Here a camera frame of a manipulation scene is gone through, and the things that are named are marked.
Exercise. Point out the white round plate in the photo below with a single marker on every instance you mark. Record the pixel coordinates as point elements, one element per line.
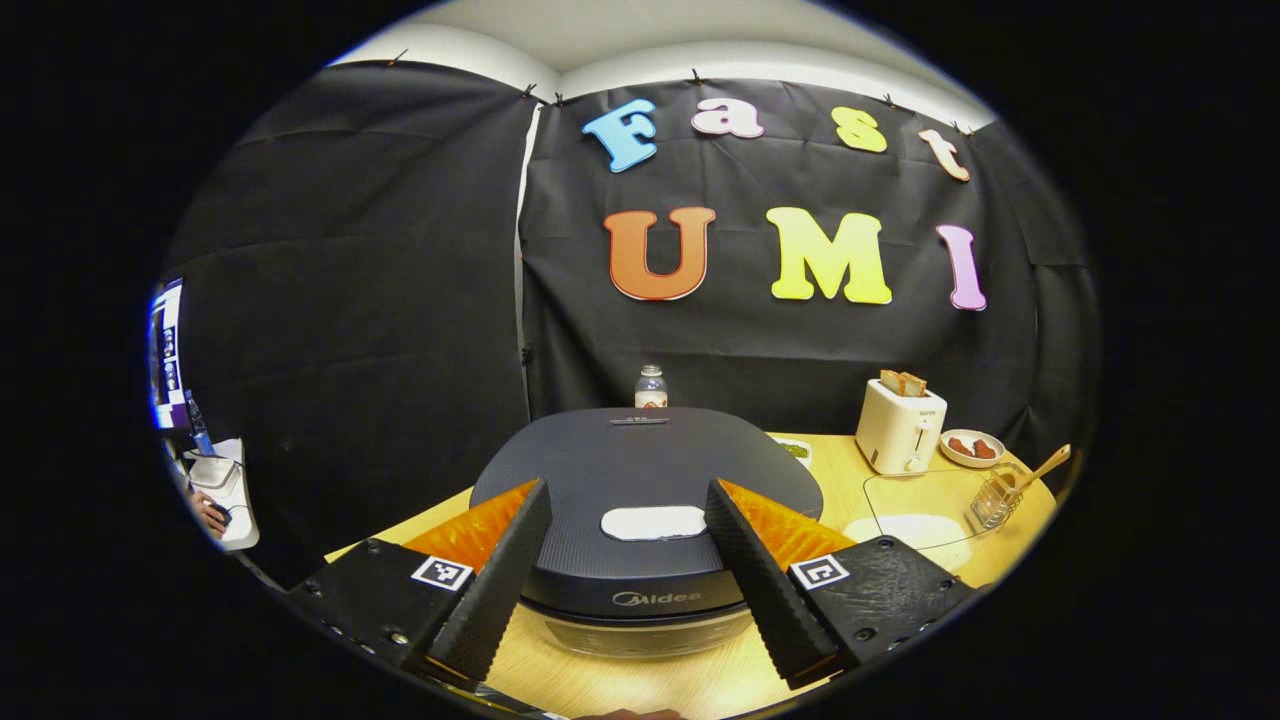
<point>970,462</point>

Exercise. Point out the white divided condiment dish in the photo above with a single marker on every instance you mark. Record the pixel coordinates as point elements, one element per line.
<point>795,452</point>

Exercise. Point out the dark grey rice cooker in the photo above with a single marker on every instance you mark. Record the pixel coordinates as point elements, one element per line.
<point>640,470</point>

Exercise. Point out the toast slice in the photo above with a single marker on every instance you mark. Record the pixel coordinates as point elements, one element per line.
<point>914,385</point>
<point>890,381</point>

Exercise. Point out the clear plastic rice box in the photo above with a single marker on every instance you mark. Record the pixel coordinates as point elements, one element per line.
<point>920,490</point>

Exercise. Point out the small plastic bottle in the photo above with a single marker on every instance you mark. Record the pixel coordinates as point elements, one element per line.
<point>651,390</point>

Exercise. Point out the black backdrop cloth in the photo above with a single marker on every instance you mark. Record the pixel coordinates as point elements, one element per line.
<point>400,300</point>

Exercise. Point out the white toaster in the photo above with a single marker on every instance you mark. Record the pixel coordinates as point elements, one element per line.
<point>895,435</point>

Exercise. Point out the white side table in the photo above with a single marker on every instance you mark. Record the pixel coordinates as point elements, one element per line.
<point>235,500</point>

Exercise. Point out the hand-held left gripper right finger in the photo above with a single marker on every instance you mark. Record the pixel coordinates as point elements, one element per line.
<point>765,590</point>

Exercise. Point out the brown meat piece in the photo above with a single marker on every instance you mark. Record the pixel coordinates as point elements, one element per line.
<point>960,446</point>
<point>986,449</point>

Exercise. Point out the wooden spoon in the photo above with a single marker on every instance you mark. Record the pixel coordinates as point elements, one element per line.
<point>1050,463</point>

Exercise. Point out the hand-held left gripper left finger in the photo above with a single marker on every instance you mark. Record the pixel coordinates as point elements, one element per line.
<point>500,590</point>

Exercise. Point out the computer monitor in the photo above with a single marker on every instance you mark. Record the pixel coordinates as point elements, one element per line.
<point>167,350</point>

